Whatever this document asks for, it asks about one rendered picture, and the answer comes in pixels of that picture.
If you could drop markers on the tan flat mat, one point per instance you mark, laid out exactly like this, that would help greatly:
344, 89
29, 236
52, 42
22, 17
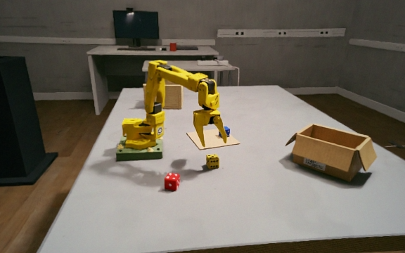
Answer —
212, 139

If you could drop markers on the red die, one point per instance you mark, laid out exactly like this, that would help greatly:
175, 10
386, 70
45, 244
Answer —
172, 181

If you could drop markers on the dark blue die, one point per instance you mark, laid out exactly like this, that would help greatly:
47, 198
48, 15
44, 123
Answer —
227, 130

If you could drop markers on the yellow die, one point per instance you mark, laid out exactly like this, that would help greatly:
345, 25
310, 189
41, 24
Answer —
212, 161

